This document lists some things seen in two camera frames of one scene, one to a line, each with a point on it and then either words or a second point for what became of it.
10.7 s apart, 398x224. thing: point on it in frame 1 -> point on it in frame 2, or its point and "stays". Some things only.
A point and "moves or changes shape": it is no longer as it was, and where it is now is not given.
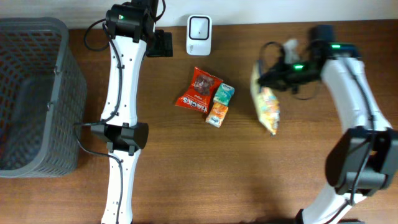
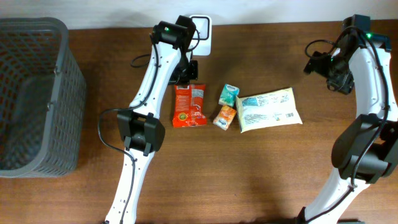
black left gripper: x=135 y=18 -> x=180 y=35
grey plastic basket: x=43 y=99 stays
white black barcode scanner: x=199 y=35 stays
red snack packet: x=199 y=96 -> x=189 y=105
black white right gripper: x=267 y=78 -> x=337 y=82
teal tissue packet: x=224 y=94 moves or changes shape
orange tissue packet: x=216 y=114 -> x=224 y=117
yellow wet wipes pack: x=265 y=101 -> x=272 y=109
